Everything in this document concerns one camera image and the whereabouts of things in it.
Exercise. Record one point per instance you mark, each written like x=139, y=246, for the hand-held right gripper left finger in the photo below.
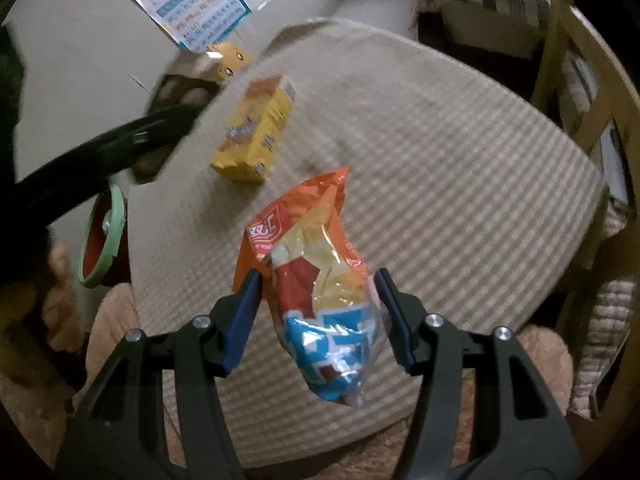
x=245, y=320

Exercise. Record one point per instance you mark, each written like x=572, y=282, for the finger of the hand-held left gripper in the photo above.
x=110, y=152

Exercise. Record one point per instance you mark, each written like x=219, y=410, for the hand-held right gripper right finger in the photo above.
x=396, y=320

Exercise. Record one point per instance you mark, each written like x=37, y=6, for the green bin with red inside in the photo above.
x=114, y=220

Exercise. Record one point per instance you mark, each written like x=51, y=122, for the orange and blue snack bag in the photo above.
x=320, y=280

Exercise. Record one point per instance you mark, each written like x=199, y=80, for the yellow and orange carton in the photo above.
x=255, y=130

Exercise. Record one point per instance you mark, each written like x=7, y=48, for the yellow duck potty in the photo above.
x=227, y=59

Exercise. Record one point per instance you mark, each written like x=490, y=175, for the wooden chair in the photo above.
x=595, y=125

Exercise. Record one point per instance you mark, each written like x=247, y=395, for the blue wall poster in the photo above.
x=190, y=5

